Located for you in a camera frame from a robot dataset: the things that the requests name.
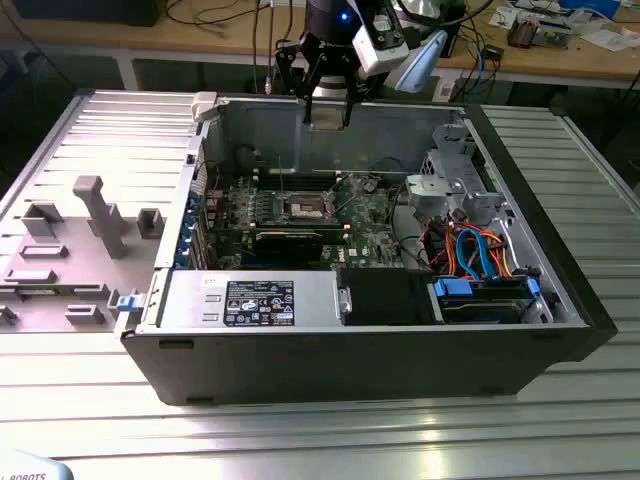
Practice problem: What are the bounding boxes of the brown and black gadget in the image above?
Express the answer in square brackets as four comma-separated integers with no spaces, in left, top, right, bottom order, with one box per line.
[506,12,540,50]

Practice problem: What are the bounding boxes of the grey metal drive cage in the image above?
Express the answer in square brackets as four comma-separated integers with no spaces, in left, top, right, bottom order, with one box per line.
[403,122,506,224]

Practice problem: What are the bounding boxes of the tall black box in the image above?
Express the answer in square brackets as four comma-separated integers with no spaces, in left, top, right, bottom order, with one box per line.
[444,17,470,59]

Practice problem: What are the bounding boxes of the CPU socket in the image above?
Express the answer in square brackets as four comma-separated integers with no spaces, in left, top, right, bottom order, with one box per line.
[281,189,337,224]

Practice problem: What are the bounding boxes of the grey parts rack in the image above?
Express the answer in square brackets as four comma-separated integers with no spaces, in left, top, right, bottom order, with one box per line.
[0,172,169,335]

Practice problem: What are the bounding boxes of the blue flat data wire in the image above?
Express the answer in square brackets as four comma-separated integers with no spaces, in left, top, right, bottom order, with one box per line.
[455,227,496,281]

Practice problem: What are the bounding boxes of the thin black cable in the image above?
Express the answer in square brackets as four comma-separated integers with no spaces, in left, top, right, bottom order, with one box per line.
[368,156,409,177]

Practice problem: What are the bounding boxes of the hanging black cable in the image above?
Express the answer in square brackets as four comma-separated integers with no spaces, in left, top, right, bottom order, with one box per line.
[251,0,275,97]

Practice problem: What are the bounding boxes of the white paper sheets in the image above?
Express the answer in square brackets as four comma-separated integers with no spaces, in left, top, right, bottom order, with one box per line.
[579,27,640,51]

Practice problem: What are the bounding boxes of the black and grey PC case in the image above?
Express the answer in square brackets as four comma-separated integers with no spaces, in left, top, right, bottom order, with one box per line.
[113,89,619,407]

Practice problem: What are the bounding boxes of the red and orange wire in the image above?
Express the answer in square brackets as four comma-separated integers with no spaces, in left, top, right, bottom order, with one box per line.
[427,219,459,279]

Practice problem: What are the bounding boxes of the black graphics card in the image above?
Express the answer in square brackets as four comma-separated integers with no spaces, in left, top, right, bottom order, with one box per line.
[253,229,325,263]

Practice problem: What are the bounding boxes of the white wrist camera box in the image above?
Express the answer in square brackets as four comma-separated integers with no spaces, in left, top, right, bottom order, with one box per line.
[351,12,410,77]

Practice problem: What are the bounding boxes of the grey electronics box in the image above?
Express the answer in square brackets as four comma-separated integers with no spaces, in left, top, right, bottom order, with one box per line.
[538,19,574,51]

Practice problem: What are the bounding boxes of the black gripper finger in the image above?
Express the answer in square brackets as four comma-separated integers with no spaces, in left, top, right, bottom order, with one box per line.
[273,38,325,126]
[341,68,375,127]

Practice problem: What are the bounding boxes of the hard disk in blue carrier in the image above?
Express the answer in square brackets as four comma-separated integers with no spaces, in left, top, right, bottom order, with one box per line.
[427,274,542,325]

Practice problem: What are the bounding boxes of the pale blue teach pendant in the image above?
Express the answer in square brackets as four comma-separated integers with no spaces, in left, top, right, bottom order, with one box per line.
[0,447,76,480]

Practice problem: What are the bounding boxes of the pale grey case latch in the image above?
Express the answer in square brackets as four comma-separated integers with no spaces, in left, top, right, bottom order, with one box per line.
[192,91,221,124]

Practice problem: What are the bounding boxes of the blue plastic latch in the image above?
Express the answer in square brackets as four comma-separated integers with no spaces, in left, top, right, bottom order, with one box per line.
[114,293,145,316]

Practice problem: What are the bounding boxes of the wooden desk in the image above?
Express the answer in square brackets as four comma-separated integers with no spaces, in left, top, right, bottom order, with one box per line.
[0,0,640,94]

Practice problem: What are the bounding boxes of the black rear fan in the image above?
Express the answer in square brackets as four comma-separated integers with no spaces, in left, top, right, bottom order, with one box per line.
[233,143,264,176]

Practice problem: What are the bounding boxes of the green motherboard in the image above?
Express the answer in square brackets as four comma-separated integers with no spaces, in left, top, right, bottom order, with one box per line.
[198,167,404,274]

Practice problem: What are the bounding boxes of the large black box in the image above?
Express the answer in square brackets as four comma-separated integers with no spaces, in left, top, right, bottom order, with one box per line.
[12,0,162,27]

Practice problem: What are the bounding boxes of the silver power supply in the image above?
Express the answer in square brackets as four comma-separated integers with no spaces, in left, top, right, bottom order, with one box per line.
[158,269,342,331]

